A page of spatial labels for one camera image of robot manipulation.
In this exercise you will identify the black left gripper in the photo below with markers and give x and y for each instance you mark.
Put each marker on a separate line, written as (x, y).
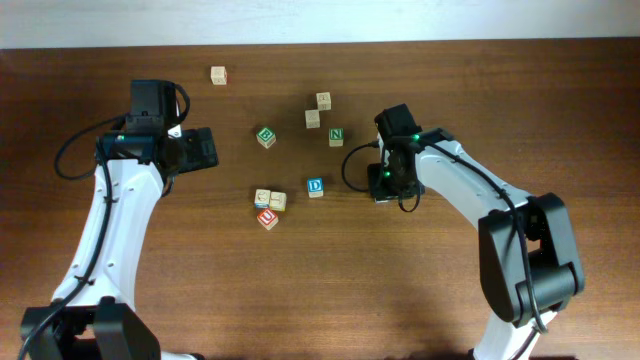
(200, 150)

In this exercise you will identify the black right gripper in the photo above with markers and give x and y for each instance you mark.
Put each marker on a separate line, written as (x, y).
(380, 192)

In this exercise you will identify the blue D letter block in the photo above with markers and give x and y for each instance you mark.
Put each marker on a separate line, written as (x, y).
(315, 187)

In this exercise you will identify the baseball picture wooden block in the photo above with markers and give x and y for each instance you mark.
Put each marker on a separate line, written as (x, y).
(262, 198)

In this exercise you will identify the yellow edged wooden block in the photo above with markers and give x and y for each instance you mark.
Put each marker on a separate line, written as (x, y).
(278, 201)

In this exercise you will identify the red U letter block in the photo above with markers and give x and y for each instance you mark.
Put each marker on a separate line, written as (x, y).
(267, 218)

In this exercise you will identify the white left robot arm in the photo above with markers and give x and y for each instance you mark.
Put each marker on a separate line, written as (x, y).
(92, 312)

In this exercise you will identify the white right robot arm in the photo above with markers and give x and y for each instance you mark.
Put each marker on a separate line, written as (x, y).
(530, 266)

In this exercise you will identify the green N letter block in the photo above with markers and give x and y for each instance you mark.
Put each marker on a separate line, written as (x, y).
(336, 137)

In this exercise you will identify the plain wooden block far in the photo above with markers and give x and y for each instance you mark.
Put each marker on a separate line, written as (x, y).
(218, 75)

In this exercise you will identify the green B letter block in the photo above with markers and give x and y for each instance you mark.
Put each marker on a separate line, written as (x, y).
(266, 137)

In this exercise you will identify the wooden block lower pair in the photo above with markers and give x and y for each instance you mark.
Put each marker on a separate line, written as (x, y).
(312, 119)

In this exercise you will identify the wooden block pair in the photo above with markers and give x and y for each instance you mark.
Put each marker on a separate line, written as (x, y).
(312, 119)
(323, 100)

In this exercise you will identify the wooden block upper pair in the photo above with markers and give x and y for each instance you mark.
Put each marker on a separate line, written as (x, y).
(323, 100)

